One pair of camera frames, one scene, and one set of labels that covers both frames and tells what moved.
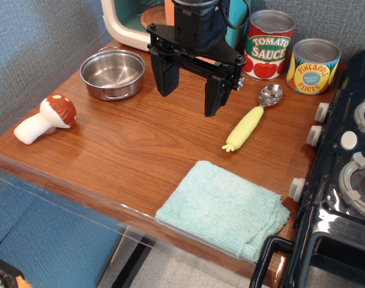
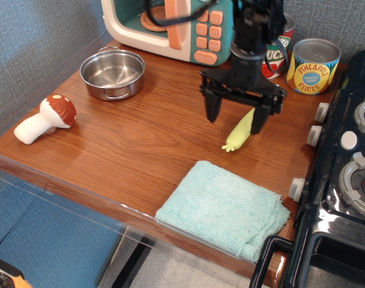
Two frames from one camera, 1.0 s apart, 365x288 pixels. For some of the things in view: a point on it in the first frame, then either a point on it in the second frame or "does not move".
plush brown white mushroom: x=55 y=111 does not move
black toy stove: x=333 y=243 does not move
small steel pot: x=112 y=74 does not move
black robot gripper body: x=198 y=42 → x=242 y=80
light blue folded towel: x=227 y=213 does not move
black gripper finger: x=166 y=71 → x=213 y=101
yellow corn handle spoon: x=269 y=95 does not move
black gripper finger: x=218 y=90 → x=260 y=118
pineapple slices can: x=313 y=66 does not move
